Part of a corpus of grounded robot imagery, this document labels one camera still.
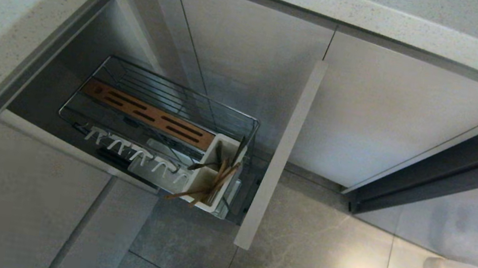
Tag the white pull-out drawer front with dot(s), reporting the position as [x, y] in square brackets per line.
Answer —
[281, 155]

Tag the white plate holder rack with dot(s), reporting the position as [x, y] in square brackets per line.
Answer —
[152, 164]

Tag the dark metal utensil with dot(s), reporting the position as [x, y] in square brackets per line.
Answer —
[207, 165]

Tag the white utensil holder box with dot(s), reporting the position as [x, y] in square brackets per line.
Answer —
[202, 181]

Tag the wooden chopstick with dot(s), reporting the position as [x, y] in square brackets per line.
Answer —
[207, 191]
[211, 188]

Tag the grey cabinet door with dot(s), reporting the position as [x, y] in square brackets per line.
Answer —
[106, 228]
[246, 58]
[3, 197]
[395, 115]

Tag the wooden knife block board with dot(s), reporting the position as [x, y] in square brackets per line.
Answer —
[146, 113]

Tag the dark sliding door frame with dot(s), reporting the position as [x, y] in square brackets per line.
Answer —
[453, 173]

